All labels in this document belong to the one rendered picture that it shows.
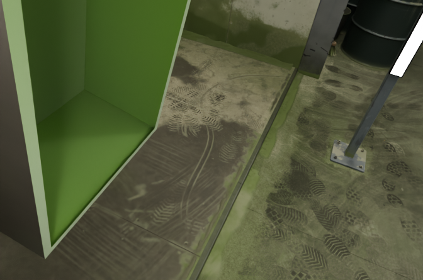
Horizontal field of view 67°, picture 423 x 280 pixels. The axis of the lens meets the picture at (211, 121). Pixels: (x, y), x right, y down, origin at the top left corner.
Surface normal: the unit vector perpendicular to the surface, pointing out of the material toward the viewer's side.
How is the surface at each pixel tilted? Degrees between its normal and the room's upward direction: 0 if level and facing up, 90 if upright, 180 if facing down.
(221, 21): 90
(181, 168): 0
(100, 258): 0
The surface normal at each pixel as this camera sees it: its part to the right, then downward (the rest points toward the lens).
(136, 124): 0.29, -0.67
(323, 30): -0.41, 0.56
